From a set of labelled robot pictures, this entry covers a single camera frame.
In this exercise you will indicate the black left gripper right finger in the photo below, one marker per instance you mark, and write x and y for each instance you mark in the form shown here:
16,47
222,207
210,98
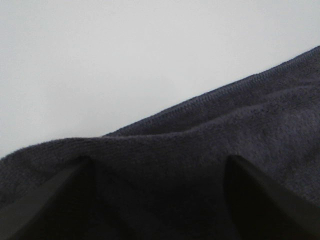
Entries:
262,209

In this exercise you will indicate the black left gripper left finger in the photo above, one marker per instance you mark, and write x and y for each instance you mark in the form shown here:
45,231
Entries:
58,210

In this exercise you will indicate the dark grey towel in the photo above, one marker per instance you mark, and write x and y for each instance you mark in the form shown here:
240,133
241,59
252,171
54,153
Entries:
164,177

